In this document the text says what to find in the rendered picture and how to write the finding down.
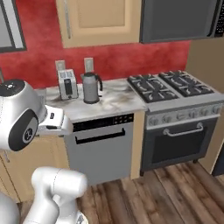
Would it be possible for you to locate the white wall socket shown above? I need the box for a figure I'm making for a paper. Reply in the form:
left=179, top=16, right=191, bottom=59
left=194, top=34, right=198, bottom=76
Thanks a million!
left=54, top=59, right=67, bottom=73
left=83, top=57, right=95, bottom=73

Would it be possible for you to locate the tan filler panel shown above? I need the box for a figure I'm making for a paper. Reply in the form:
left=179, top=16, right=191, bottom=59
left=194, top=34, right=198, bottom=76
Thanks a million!
left=129, top=109, right=147, bottom=180

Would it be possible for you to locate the dark framed window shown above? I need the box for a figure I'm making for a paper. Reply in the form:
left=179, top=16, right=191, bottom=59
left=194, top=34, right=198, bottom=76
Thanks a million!
left=0, top=0, right=27, bottom=54

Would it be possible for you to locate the silver toaster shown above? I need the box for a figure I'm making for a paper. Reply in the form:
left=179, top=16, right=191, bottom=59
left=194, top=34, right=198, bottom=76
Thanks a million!
left=57, top=68, right=80, bottom=102

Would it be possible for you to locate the tan base cupboard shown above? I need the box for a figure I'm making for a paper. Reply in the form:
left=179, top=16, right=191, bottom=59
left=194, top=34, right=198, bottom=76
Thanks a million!
left=0, top=134, right=71, bottom=204

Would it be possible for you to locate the silver cupboard door handle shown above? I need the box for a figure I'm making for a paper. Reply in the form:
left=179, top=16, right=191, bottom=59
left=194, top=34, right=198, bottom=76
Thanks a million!
left=63, top=0, right=73, bottom=39

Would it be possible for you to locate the dark appliance corner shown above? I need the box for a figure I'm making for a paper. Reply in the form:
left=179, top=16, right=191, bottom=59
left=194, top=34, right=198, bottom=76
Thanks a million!
left=211, top=142, right=224, bottom=178

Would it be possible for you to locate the silver electric kettle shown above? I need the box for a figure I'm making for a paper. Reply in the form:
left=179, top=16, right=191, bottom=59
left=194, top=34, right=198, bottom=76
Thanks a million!
left=80, top=72, right=104, bottom=105

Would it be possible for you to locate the black dishwasher handle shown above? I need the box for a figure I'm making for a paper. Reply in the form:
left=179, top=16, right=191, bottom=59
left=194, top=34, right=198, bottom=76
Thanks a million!
left=74, top=128, right=127, bottom=145

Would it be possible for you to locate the dark grey microwave oven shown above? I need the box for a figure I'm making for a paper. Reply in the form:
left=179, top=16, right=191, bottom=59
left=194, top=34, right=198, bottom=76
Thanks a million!
left=139, top=0, right=224, bottom=45

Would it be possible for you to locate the steel gas range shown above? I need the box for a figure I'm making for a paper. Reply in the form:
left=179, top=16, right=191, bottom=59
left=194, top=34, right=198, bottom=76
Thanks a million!
left=126, top=69, right=224, bottom=177

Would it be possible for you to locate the dark oven door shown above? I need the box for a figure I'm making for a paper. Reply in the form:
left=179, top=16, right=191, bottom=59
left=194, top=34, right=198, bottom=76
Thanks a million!
left=140, top=116, right=220, bottom=173

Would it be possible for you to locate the tan wall cupboard door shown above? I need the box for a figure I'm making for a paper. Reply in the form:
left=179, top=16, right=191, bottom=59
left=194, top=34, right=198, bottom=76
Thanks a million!
left=55, top=0, right=143, bottom=49

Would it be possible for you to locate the tall tan cabinet side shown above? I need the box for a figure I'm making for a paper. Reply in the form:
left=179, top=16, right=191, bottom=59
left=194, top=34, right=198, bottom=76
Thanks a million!
left=185, top=36, right=224, bottom=173

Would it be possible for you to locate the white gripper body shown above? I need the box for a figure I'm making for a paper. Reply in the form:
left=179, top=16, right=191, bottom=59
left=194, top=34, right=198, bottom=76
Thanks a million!
left=57, top=108, right=74, bottom=137

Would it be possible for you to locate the silver oven door handle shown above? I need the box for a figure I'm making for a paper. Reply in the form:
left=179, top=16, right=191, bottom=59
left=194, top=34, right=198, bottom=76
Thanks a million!
left=162, top=122, right=205, bottom=137

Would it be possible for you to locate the silver base cupboard handle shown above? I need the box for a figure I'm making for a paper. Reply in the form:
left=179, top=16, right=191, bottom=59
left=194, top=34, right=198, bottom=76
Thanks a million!
left=1, top=150, right=11, bottom=165

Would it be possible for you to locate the grey dishwasher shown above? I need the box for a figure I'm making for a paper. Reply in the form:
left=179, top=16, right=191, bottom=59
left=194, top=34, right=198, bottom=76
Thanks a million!
left=64, top=112, right=136, bottom=186

